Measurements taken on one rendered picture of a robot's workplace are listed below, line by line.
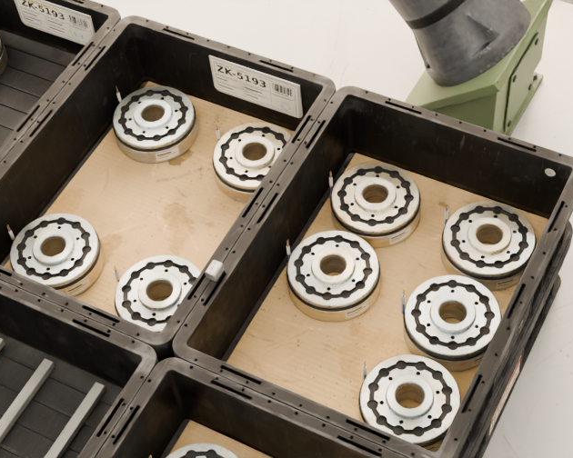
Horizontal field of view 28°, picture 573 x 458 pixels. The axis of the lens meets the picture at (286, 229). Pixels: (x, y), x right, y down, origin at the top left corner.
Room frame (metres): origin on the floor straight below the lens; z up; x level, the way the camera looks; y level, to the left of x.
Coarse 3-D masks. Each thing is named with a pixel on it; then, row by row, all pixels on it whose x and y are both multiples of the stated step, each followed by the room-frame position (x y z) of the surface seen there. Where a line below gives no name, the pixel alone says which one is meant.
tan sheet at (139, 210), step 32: (192, 96) 1.02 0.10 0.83; (224, 128) 0.96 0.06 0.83; (96, 160) 0.94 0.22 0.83; (128, 160) 0.93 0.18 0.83; (192, 160) 0.92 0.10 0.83; (64, 192) 0.89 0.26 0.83; (96, 192) 0.89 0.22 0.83; (128, 192) 0.88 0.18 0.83; (160, 192) 0.87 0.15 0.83; (192, 192) 0.87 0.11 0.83; (96, 224) 0.84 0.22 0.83; (128, 224) 0.83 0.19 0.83; (160, 224) 0.82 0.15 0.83; (192, 224) 0.82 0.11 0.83; (224, 224) 0.81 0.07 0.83; (128, 256) 0.78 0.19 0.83; (192, 256) 0.77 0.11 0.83; (96, 288) 0.74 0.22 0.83
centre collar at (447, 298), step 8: (440, 296) 0.65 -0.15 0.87; (448, 296) 0.65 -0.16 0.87; (456, 296) 0.65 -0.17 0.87; (464, 296) 0.65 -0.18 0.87; (432, 304) 0.64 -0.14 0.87; (440, 304) 0.64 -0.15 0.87; (464, 304) 0.64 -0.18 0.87; (472, 304) 0.64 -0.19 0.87; (432, 312) 0.63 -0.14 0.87; (472, 312) 0.63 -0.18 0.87; (432, 320) 0.62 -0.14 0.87; (440, 320) 0.62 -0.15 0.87; (464, 320) 0.62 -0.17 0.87; (472, 320) 0.62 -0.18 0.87; (440, 328) 0.61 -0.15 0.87; (448, 328) 0.61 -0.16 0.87; (456, 328) 0.61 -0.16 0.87; (464, 328) 0.61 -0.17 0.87
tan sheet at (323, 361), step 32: (352, 160) 0.88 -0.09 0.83; (448, 192) 0.82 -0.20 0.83; (320, 224) 0.79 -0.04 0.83; (544, 224) 0.75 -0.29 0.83; (384, 256) 0.74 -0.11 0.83; (416, 256) 0.73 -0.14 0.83; (384, 288) 0.69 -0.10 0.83; (512, 288) 0.67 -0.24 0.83; (256, 320) 0.67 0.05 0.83; (288, 320) 0.67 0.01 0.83; (352, 320) 0.66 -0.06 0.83; (384, 320) 0.65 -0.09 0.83; (448, 320) 0.64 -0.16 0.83; (256, 352) 0.63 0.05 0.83; (288, 352) 0.63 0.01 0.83; (320, 352) 0.62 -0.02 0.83; (352, 352) 0.62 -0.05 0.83; (384, 352) 0.61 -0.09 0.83; (288, 384) 0.59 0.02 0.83; (320, 384) 0.58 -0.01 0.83; (352, 384) 0.58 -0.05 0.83; (352, 416) 0.54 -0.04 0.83
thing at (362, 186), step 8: (360, 184) 0.82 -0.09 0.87; (368, 184) 0.82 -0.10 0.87; (376, 184) 0.82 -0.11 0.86; (384, 184) 0.81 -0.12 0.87; (392, 184) 0.81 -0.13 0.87; (360, 192) 0.81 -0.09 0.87; (392, 192) 0.80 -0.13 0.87; (360, 200) 0.79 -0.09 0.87; (392, 200) 0.79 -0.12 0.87; (368, 208) 0.78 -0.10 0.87; (376, 208) 0.78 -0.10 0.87; (384, 208) 0.78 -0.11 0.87
